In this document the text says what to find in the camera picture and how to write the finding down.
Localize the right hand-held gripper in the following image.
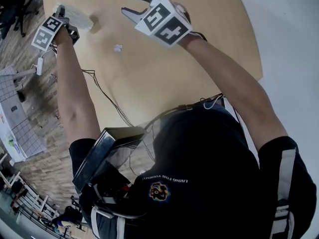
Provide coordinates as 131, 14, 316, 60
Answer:
121, 0, 193, 46

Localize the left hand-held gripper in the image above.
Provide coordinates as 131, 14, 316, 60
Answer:
31, 4, 80, 52

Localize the white cleaning cloth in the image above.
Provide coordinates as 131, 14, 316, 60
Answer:
53, 1, 94, 33

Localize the person's right forearm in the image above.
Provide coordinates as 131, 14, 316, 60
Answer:
178, 32, 289, 152

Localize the person's left forearm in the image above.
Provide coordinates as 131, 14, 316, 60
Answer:
53, 28, 102, 147

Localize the black office chair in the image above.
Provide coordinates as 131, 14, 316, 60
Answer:
0, 0, 40, 38

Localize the white power strip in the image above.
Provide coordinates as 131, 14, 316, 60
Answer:
35, 57, 44, 76

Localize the light wooden table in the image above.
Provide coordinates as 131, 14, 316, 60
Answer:
42, 0, 264, 134

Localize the table with checked cloth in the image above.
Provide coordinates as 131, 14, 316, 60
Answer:
0, 65, 48, 163

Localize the black chest-mounted screen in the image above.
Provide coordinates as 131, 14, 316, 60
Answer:
72, 127, 148, 194

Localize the person's black shirt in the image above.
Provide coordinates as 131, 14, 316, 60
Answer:
69, 103, 318, 239

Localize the black wrist strap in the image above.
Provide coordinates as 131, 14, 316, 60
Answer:
188, 30, 208, 43

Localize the thin black cable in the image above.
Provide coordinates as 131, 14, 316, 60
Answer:
81, 69, 135, 128

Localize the white harness strap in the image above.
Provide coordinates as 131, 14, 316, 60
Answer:
270, 148, 297, 239

